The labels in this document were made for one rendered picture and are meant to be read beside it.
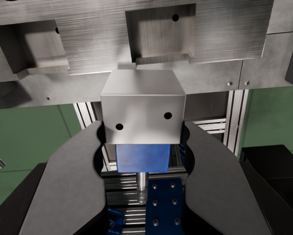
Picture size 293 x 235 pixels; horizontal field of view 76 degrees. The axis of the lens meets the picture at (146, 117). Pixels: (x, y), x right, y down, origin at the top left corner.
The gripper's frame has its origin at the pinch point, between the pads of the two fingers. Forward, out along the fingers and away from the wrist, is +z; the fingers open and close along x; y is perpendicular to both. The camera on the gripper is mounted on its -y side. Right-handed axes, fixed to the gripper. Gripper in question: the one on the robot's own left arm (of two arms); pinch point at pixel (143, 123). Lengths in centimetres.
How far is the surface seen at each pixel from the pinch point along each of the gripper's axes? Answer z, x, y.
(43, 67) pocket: 7.6, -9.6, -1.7
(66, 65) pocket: 7.5, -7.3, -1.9
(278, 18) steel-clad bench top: 13.6, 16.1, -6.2
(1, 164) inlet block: 10.6, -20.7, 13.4
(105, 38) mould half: 5.6, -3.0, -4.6
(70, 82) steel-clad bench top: 15.3, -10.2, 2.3
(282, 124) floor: 93, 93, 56
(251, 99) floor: 93, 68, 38
